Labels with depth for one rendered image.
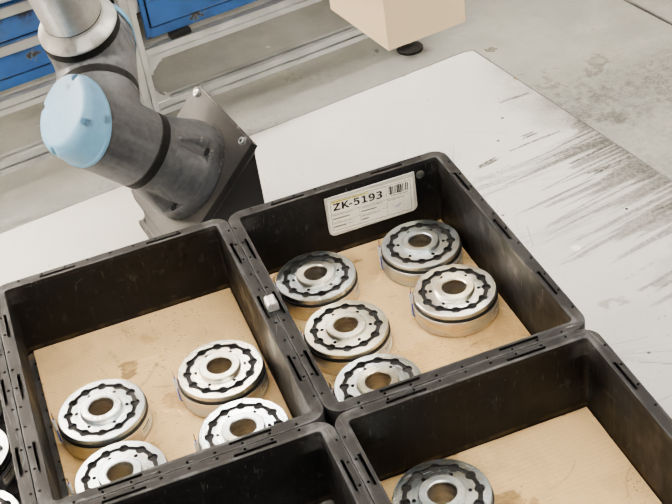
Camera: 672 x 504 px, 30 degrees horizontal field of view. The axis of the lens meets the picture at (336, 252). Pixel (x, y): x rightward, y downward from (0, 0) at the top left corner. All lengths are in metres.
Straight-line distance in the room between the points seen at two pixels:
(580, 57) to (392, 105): 1.59
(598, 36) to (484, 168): 1.87
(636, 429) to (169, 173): 0.79
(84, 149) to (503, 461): 0.73
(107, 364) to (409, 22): 0.58
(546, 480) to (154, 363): 0.51
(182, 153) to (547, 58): 2.11
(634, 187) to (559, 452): 0.69
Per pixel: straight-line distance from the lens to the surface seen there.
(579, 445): 1.38
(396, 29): 1.65
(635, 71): 3.67
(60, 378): 1.58
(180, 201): 1.81
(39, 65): 3.38
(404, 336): 1.52
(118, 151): 1.74
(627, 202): 1.93
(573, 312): 1.38
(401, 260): 1.58
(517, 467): 1.36
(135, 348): 1.58
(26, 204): 3.50
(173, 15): 3.46
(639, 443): 1.32
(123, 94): 1.77
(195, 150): 1.81
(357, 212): 1.64
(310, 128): 2.18
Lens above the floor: 1.83
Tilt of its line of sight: 37 degrees down
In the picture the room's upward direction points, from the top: 9 degrees counter-clockwise
